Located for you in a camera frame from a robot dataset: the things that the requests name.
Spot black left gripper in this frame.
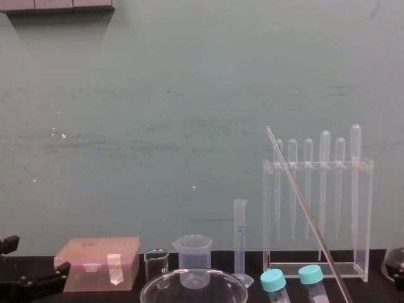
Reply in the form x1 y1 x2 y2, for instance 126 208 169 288
0 235 72 303

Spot small glass beaker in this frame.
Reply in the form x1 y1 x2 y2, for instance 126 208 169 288
144 248 170 290

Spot translucent plastic beaker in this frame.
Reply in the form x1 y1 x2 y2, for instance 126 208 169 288
171 234 213 288

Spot teal capped centrifuge tube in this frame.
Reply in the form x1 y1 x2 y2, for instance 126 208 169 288
297 264 331 303
259 268 290 303

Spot thin glass thermometer rod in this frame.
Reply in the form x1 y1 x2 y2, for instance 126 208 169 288
266 126 354 303

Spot clear acrylic pipette rack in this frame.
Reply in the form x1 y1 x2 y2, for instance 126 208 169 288
262 157 375 283

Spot pink translucent plastic box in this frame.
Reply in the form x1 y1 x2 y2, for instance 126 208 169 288
53 236 141 293

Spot large clear glass dish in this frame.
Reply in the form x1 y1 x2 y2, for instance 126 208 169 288
140 268 249 303

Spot plastic graduated cylinder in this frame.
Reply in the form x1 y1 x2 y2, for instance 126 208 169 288
233 198 254 288

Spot large plastic transfer pipette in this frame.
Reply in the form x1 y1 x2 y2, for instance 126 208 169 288
318 130 332 261

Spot clear glass flask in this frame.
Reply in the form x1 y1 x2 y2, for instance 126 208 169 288
381 217 404 284

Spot grey wall cabinet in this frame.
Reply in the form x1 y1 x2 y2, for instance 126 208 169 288
0 0 116 15

